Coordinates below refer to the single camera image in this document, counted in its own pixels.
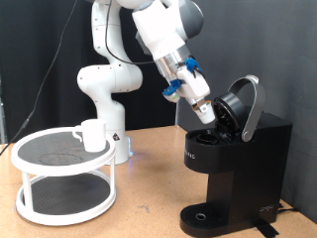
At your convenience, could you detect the black hanging cable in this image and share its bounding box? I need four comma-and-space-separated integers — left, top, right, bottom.
0, 0, 79, 157

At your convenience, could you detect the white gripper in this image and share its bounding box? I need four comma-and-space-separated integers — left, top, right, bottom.
177, 67, 212, 114

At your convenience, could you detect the white two-tier turntable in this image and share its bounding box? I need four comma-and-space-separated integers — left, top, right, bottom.
10, 126, 117, 227

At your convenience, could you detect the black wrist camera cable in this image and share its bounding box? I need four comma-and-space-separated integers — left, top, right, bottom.
104, 0, 157, 65

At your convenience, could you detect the grey metal frame post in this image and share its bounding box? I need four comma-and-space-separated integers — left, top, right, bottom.
0, 78, 7, 145

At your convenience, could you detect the silver vertical pole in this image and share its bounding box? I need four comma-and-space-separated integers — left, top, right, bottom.
174, 0, 190, 127

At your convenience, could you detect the black tape strip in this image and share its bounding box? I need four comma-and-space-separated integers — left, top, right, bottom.
252, 222, 280, 238

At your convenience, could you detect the black Keurig coffee machine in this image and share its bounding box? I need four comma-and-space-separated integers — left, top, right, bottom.
179, 105, 293, 238

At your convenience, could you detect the black machine power cord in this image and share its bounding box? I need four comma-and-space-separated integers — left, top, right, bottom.
276, 202, 300, 214

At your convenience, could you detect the silver handled brewer lid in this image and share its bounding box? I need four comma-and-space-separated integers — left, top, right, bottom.
212, 74, 266, 143

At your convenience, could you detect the white ceramic mug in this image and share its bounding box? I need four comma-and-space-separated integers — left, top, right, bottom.
71, 118, 107, 153

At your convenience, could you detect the blue mounted wrist camera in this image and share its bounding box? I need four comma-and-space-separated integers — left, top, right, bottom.
161, 78, 183, 103

